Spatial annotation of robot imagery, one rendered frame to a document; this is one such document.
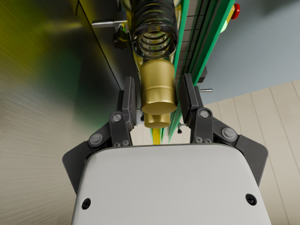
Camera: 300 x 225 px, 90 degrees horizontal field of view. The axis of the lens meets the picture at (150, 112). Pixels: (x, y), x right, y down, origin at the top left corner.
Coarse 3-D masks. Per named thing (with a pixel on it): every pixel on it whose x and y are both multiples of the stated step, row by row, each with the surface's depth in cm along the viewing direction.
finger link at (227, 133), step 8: (184, 80) 13; (184, 88) 13; (192, 88) 13; (184, 96) 13; (192, 96) 12; (200, 96) 13; (184, 104) 13; (192, 104) 12; (200, 104) 13; (184, 112) 14; (192, 112) 12; (184, 120) 14; (192, 120) 12; (216, 120) 12; (192, 128) 13; (216, 128) 11; (224, 128) 11; (232, 128) 11; (216, 136) 11; (224, 136) 11; (232, 136) 11
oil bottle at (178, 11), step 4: (180, 8) 15; (128, 12) 15; (176, 12) 15; (180, 12) 15; (128, 16) 15; (176, 16) 15; (180, 16) 15; (128, 20) 15; (180, 20) 15; (128, 24) 15; (180, 24) 15; (176, 48) 18
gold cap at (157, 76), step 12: (156, 60) 14; (144, 72) 14; (156, 72) 13; (168, 72) 14; (144, 84) 14; (156, 84) 13; (168, 84) 13; (144, 96) 13; (156, 96) 13; (168, 96) 13; (144, 108) 14; (156, 108) 14; (168, 108) 14
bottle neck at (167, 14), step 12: (144, 0) 9; (156, 0) 9; (168, 0) 9; (132, 12) 9; (144, 12) 8; (156, 12) 8; (168, 12) 9; (132, 24) 9; (144, 24) 8; (156, 24) 8; (168, 24) 8; (132, 36) 9; (144, 36) 10; (156, 36) 11; (168, 36) 9; (144, 48) 10; (156, 48) 10; (168, 48) 10
